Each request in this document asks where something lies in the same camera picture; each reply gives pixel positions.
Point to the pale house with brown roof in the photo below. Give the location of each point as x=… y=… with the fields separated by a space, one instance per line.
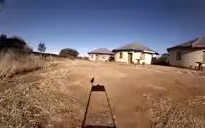
x=192 y=53

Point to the low dark bush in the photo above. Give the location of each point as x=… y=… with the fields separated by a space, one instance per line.
x=69 y=52

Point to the red dirt path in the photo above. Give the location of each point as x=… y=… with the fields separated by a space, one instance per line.
x=130 y=86

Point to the pale house with grey roof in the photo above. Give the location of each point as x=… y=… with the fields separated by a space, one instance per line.
x=134 y=53

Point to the clump of dark trees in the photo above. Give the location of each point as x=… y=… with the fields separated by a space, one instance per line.
x=10 y=43

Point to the small green tree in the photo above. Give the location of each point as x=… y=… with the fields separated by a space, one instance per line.
x=41 y=47

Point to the small pale house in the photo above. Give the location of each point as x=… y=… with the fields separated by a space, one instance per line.
x=100 y=55

